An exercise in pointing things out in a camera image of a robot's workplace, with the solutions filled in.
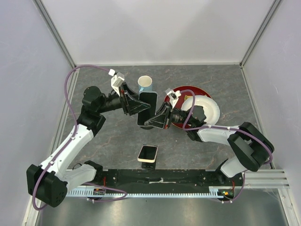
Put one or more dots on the black folding phone stand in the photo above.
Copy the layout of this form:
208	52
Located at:
148	166

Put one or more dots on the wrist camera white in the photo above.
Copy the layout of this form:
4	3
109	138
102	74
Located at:
117	79
173	96

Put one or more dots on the grey slotted cable duct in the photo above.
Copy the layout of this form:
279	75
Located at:
93	192

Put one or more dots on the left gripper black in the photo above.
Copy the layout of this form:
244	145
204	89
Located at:
134	107

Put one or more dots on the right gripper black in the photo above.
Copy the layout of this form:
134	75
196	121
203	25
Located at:
160	120

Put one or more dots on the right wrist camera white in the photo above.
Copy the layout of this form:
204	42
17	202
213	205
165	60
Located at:
173	96

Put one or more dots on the phone with beige case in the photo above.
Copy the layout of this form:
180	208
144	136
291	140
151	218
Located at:
148	154

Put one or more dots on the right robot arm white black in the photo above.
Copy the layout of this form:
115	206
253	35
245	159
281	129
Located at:
250	146

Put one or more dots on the black round-base phone holder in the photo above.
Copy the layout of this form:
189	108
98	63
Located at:
146	127

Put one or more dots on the aluminium frame rail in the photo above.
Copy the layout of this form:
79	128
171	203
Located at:
266	179

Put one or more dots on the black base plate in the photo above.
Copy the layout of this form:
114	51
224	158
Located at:
164	181

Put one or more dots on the white paper plate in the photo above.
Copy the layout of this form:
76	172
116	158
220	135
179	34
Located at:
205	109

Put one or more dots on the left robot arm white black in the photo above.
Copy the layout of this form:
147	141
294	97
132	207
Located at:
50	181

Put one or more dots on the dark phone with grey case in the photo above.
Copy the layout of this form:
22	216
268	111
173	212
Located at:
151	99

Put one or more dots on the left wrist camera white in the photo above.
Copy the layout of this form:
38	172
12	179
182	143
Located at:
117	79

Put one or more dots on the blue mug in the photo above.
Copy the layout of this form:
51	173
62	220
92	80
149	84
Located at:
145	83

